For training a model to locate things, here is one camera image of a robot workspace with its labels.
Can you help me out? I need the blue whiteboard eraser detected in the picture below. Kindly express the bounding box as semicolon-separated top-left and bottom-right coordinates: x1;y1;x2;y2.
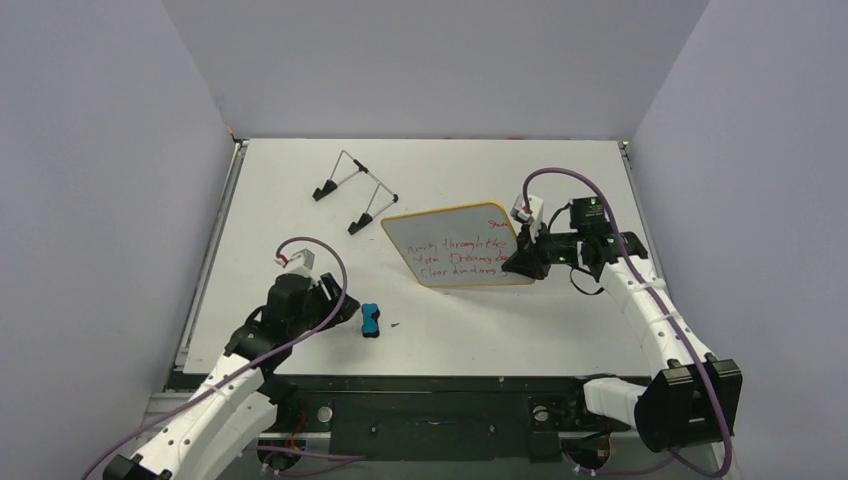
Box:
361;303;381;338

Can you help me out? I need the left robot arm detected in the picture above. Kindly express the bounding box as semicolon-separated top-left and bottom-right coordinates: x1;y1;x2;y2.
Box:
102;268;360;479

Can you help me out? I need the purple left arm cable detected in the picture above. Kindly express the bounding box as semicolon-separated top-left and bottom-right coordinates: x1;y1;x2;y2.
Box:
79;236;349;480

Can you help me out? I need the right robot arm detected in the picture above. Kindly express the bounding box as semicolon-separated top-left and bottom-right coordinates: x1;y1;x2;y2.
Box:
502;195;743;452

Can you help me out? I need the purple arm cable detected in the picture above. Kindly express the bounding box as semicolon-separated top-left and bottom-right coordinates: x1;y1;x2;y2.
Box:
79;236;349;480
521;167;735;480

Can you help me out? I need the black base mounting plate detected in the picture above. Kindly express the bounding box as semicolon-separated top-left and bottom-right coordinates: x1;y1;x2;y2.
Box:
261;374;629;463

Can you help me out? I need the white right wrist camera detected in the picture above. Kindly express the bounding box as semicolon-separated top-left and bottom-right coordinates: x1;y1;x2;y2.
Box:
510;194;544;243

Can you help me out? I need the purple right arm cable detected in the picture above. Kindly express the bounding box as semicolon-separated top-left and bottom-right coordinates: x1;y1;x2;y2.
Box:
521;167;735;480

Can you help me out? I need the yellow framed whiteboard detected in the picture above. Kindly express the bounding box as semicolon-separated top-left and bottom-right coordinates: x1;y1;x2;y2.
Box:
380;201;535;288

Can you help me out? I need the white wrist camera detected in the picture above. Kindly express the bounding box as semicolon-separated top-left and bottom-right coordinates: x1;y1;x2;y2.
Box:
510;194;544;243
275;249;315;279

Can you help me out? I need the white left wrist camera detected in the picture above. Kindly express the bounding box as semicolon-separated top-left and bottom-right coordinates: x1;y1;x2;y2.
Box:
275;249;315;279

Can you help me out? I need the aluminium extrusion rail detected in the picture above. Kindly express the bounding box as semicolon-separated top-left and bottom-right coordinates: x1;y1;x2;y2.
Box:
135;390;733;442

